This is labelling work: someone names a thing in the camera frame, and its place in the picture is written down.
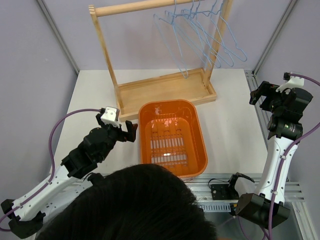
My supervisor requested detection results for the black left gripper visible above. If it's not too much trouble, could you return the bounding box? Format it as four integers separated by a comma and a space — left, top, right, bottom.
97, 114, 138, 162

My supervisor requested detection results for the light blue dark-denim hanger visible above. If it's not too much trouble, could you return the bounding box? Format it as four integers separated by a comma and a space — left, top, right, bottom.
180, 0, 222, 68

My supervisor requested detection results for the light blue jacket hanger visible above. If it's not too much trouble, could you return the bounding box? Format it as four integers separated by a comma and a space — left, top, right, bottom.
163, 0, 205, 74

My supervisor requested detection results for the light blue grey-skirt hanger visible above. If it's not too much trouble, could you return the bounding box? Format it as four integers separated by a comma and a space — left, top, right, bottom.
209, 0, 248, 67

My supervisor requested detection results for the light blue shirt hanger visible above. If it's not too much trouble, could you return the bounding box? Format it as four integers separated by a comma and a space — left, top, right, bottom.
153, 14, 189, 79

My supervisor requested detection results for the light blue skirt hanger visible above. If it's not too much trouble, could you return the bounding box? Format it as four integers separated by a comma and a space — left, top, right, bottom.
191, 0, 236, 68

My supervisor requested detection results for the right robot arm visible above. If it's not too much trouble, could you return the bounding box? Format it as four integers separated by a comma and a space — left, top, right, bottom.
226, 81, 313, 230

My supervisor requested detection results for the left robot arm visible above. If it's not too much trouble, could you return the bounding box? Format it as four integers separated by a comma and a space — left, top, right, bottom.
1, 120, 138, 239

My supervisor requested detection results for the wooden clothes rack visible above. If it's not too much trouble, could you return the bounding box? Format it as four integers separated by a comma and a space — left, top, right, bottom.
87, 0, 234, 123

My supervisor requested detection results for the orange plastic basket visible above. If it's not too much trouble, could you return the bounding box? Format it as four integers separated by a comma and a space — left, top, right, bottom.
138, 99, 208, 179

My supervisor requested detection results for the person head black hair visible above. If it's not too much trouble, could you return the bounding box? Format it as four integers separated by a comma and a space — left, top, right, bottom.
37, 164, 217, 240

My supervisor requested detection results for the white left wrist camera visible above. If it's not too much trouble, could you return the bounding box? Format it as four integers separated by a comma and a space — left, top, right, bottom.
96, 106, 121, 128

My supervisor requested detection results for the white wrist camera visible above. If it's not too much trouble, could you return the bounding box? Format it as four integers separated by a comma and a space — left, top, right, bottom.
96, 106, 121, 128
275, 72, 305, 93

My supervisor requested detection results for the aluminium corner post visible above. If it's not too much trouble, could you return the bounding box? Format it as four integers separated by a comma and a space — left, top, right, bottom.
251, 0, 299, 77
35, 0, 80, 76

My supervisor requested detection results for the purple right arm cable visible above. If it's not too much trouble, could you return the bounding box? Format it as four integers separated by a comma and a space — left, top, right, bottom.
268, 73, 320, 240

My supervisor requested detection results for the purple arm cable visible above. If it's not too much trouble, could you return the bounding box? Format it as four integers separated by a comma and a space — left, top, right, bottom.
0, 108, 102, 231
268, 73, 320, 240

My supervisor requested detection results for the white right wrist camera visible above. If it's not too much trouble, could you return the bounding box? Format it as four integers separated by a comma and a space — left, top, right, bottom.
275, 72, 305, 93

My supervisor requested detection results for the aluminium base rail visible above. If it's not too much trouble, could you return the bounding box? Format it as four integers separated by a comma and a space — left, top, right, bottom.
184, 173, 305, 213

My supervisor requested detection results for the left aluminium corner post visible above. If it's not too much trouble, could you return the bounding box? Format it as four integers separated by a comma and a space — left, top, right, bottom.
35, 0, 80, 76

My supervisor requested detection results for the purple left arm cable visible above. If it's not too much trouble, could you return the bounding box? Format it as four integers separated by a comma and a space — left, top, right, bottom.
0, 108, 102, 231

